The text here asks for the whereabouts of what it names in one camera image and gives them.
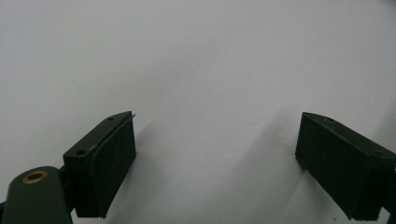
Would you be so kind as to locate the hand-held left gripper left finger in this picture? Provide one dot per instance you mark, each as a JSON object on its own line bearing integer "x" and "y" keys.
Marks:
{"x": 102, "y": 161}

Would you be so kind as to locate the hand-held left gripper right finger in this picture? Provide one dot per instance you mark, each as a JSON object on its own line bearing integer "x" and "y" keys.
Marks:
{"x": 339, "y": 161}

